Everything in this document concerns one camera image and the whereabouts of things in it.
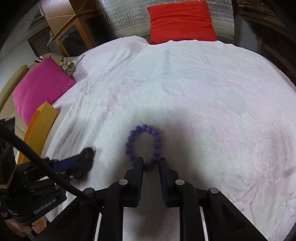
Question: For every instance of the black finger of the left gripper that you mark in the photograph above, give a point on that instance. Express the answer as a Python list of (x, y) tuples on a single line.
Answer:
[(74, 167)]

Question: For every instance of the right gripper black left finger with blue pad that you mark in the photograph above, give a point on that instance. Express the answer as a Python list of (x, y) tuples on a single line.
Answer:
[(128, 189)]

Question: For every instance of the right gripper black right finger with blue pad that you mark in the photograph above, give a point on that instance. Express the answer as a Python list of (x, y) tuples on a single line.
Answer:
[(176, 192)]

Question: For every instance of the person's left hand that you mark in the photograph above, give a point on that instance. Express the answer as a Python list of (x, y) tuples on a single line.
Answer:
[(22, 230)]

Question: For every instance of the orange cardboard box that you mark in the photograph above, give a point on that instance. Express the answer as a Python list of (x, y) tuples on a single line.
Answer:
[(40, 125)]

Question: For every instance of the beige leather armchair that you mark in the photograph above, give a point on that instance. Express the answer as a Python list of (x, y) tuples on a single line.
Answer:
[(8, 109)]

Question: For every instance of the pink white bed blanket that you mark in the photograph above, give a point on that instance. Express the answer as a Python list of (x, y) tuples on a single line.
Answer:
[(226, 117)]

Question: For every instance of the magenta pillow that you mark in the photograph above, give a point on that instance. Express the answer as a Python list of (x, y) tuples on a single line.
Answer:
[(46, 82)]

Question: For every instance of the crumpled beige cloth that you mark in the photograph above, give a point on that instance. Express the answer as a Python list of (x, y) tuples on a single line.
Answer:
[(67, 66)]

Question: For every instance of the wooden cabinet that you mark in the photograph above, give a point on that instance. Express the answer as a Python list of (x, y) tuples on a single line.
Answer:
[(76, 26)]

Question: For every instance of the silver quilted headboard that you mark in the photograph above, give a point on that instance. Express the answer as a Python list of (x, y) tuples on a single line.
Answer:
[(131, 17)]

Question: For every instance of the red pillow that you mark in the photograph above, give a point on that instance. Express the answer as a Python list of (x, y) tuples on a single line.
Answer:
[(187, 20)]

